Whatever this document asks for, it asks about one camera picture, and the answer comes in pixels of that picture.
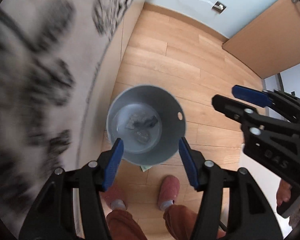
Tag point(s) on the person's left leg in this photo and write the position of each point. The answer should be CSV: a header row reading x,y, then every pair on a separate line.
x,y
122,225

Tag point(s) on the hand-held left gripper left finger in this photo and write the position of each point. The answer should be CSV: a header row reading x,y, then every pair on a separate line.
x,y
113,162

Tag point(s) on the person's right hand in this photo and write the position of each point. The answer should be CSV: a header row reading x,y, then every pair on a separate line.
x,y
283,192

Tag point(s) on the wall socket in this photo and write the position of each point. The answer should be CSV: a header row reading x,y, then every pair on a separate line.
x,y
218,6

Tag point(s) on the grey plastic trash bin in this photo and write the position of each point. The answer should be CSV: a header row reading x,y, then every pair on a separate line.
x,y
171,120

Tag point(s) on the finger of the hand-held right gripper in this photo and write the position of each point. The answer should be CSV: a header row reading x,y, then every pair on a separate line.
x,y
227,105
250,95

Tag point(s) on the small green paper scrap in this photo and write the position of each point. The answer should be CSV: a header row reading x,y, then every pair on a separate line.
x,y
145,168

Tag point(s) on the wooden door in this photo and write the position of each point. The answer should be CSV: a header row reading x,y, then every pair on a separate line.
x,y
270,40

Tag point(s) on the person's leg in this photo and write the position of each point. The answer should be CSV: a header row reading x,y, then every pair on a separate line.
x,y
122,225
180,220

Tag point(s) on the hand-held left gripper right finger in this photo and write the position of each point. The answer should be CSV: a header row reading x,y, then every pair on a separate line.
x,y
188,162

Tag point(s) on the beige bed frame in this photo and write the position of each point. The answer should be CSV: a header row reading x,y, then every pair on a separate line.
x,y
120,47

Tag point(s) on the pink slipper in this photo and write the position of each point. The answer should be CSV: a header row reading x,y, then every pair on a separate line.
x,y
168,191
116,196

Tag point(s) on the clear wrapper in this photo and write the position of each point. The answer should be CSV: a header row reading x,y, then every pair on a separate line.
x,y
142,136

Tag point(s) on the person's right leg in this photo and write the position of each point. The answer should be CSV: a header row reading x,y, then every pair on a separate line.
x,y
180,220

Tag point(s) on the grey paper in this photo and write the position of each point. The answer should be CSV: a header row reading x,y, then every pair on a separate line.
x,y
140,121

